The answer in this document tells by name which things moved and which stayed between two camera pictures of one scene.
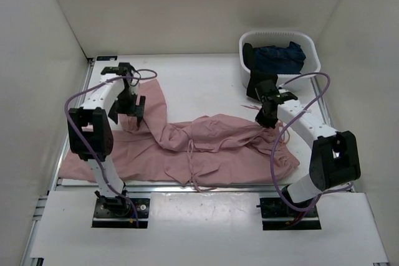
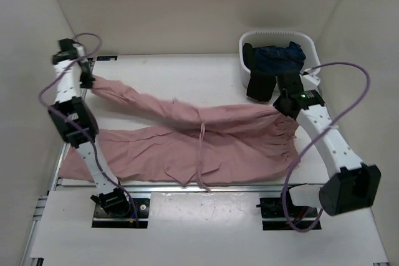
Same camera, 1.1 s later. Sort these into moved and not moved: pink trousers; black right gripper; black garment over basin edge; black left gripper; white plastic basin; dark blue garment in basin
Moved: black right gripper; pink trousers; black left gripper
Not moved: white plastic basin; dark blue garment in basin; black garment over basin edge
